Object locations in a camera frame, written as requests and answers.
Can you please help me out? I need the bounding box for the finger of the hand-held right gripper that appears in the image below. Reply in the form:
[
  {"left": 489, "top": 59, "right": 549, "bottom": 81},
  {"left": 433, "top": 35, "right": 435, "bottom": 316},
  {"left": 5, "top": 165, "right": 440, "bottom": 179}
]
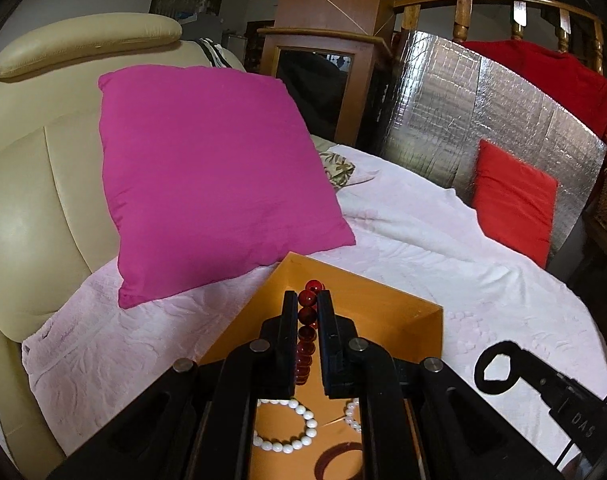
[{"left": 511, "top": 347, "right": 607, "bottom": 466}]

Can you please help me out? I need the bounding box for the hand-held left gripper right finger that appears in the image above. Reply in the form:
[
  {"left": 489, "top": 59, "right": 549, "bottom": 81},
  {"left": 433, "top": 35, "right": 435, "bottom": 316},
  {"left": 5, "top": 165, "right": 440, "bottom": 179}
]
[{"left": 317, "top": 290, "right": 559, "bottom": 480}]

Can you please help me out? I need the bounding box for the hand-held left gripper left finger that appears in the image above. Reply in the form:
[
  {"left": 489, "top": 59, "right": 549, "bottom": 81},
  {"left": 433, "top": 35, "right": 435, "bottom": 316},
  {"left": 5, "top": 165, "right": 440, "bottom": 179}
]
[{"left": 46, "top": 290, "right": 299, "bottom": 480}]

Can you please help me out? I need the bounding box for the orange box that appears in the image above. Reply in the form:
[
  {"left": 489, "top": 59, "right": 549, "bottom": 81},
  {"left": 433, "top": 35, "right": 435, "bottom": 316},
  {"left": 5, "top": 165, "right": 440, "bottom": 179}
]
[{"left": 198, "top": 252, "right": 444, "bottom": 480}]

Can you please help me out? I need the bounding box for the black hair tie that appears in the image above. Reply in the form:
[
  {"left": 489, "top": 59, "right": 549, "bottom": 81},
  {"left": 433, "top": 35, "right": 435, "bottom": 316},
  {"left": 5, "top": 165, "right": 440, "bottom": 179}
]
[{"left": 474, "top": 341, "right": 524, "bottom": 395}]

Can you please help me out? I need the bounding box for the white bead bracelet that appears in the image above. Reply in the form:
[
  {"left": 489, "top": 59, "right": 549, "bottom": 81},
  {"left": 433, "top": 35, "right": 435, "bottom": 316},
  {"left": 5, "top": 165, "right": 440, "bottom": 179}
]
[{"left": 252, "top": 398, "right": 317, "bottom": 453}]

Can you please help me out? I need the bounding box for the dark brown ring bracelet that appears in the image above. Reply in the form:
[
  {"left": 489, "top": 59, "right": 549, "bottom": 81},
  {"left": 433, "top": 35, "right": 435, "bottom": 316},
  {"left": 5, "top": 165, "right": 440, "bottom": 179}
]
[{"left": 317, "top": 442, "right": 365, "bottom": 480}]

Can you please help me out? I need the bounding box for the white textured blanket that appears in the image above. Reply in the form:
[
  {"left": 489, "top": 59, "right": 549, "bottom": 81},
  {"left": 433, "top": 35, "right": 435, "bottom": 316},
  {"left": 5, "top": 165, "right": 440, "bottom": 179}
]
[{"left": 21, "top": 144, "right": 607, "bottom": 471}]

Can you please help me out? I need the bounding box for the floral cushion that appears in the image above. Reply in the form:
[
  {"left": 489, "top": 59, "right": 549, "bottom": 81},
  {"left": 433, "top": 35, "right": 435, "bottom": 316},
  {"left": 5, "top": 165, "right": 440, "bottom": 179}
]
[{"left": 319, "top": 150, "right": 357, "bottom": 191}]

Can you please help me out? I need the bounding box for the magenta pillow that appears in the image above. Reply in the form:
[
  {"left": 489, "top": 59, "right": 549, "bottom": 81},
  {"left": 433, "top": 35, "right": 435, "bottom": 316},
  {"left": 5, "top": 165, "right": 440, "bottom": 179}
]
[{"left": 98, "top": 65, "right": 357, "bottom": 310}]

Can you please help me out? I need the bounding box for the red cushion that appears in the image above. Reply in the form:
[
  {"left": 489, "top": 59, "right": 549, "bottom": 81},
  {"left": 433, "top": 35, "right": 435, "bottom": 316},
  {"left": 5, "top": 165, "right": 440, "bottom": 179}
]
[{"left": 471, "top": 139, "right": 559, "bottom": 270}]

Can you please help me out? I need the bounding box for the silver insulation panel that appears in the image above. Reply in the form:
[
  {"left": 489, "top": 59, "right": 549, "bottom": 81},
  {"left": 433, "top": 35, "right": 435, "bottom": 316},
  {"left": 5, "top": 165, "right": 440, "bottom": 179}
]
[{"left": 378, "top": 30, "right": 607, "bottom": 271}]

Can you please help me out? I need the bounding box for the striped cloth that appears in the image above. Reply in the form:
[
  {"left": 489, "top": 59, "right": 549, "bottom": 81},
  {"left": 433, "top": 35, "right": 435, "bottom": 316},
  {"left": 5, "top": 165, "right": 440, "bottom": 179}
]
[{"left": 194, "top": 37, "right": 245, "bottom": 72}]

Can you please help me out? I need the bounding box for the beige leather armchair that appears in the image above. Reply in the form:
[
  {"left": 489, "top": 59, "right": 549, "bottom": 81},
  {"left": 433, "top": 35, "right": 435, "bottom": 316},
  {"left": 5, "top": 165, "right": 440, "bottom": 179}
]
[{"left": 0, "top": 12, "right": 249, "bottom": 480}]

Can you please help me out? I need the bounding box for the red cloth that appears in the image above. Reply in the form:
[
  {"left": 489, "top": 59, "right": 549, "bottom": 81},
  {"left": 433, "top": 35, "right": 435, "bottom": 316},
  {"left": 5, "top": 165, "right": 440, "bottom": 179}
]
[{"left": 461, "top": 39, "right": 607, "bottom": 138}]

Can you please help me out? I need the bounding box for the wooden railing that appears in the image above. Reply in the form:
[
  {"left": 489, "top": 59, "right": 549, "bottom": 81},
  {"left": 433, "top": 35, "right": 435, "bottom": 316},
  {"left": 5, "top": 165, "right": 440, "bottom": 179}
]
[{"left": 392, "top": 0, "right": 607, "bottom": 78}]

